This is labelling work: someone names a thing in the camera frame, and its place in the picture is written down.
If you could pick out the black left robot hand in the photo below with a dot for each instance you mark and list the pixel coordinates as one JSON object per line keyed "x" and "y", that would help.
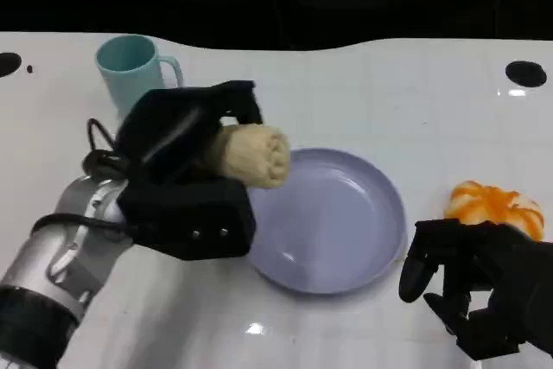
{"x": 173, "y": 127}

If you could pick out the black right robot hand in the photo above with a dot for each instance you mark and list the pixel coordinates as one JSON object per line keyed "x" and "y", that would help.
{"x": 497, "y": 269}

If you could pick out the beige towel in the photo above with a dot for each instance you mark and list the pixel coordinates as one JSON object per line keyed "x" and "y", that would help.
{"x": 255, "y": 157}

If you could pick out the pale green mug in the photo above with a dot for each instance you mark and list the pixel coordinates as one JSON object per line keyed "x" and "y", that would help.
{"x": 129, "y": 71}

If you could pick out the lilac plate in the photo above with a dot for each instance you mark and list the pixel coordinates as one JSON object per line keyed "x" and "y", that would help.
{"x": 328, "y": 222}

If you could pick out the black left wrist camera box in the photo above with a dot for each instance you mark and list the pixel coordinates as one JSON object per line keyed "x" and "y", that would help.
{"x": 194, "y": 218}

